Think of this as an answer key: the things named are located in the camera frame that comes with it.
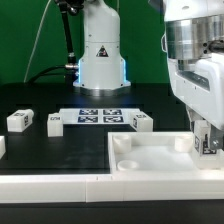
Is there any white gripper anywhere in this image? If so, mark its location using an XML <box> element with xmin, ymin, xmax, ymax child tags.
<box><xmin>162</xmin><ymin>32</ymin><xmax>224</xmax><ymax>150</ymax></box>

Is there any white square tabletop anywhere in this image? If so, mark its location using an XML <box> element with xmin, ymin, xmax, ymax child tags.
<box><xmin>108</xmin><ymin>132</ymin><xmax>224</xmax><ymax>172</ymax></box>

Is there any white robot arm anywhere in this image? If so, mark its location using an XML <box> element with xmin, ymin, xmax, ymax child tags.
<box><xmin>74</xmin><ymin>0</ymin><xmax>224</xmax><ymax>150</ymax></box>

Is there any white left fence block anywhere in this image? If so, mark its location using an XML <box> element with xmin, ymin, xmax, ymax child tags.
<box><xmin>0</xmin><ymin>136</ymin><xmax>6</xmax><ymax>159</ymax></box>

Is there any white marker base plate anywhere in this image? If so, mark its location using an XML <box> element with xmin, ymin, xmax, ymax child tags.
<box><xmin>59</xmin><ymin>108</ymin><xmax>139</xmax><ymax>125</ymax></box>

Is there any black cable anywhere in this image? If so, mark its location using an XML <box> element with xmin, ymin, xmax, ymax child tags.
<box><xmin>25</xmin><ymin>64</ymin><xmax>80</xmax><ymax>84</ymax></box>

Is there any white cable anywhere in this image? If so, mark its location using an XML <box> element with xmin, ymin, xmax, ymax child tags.
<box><xmin>23</xmin><ymin>0</ymin><xmax>53</xmax><ymax>84</ymax></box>

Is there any white front fence wall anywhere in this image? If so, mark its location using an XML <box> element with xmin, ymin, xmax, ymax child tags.
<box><xmin>0</xmin><ymin>171</ymin><xmax>224</xmax><ymax>203</ymax></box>

